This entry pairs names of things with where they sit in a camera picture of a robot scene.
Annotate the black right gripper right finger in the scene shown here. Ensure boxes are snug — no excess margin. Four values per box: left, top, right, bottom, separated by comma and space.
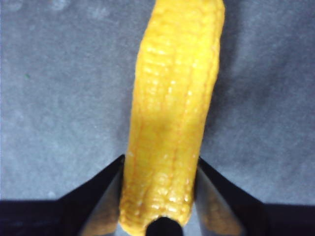
196, 156, 315, 236

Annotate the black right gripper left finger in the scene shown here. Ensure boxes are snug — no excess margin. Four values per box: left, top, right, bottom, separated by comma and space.
0, 154, 126, 236

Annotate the yellow corn cob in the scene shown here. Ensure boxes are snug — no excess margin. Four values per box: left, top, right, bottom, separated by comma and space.
119, 0, 226, 236

